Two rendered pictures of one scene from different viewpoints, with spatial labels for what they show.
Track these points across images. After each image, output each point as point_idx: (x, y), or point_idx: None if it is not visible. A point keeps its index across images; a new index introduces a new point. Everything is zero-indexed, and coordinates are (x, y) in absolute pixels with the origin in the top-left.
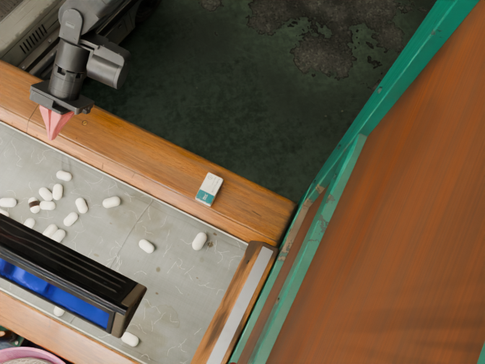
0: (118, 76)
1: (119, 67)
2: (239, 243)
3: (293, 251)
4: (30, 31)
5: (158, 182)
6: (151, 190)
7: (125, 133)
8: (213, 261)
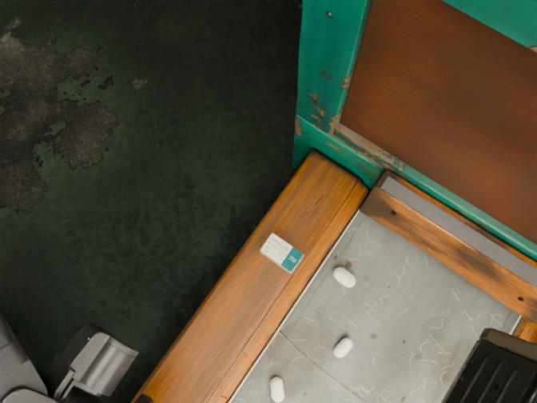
0: (124, 345)
1: (110, 341)
2: (351, 228)
3: (419, 134)
4: None
5: (260, 320)
6: (268, 331)
7: (184, 358)
8: (369, 263)
